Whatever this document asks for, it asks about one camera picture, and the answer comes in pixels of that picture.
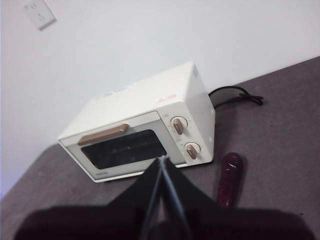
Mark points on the white toaster oven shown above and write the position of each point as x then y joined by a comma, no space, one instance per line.
162,82

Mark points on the white wall socket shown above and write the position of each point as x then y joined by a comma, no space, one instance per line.
40,15

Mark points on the purple toy eggplant green stem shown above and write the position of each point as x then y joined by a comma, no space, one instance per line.
230,180

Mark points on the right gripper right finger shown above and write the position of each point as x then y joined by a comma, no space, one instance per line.
237,225

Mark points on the beige oven knob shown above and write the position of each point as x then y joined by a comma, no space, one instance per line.
192,150
178,125

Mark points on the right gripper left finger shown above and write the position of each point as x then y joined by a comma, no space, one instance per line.
100,222

